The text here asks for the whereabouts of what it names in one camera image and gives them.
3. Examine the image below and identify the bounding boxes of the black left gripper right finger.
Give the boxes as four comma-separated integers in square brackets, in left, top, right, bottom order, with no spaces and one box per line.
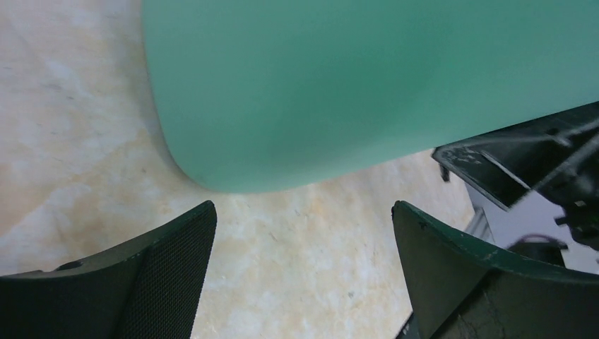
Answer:
[391,201,598,338]

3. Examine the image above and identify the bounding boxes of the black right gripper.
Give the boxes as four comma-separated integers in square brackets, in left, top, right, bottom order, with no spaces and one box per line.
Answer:
[432,102,598,249]

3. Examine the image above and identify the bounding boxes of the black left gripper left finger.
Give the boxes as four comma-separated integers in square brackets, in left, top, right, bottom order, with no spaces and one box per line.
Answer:
[1,201,217,338]

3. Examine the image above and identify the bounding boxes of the green plastic trash bin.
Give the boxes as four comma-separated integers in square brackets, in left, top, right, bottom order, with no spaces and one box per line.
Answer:
[141,0,598,193]

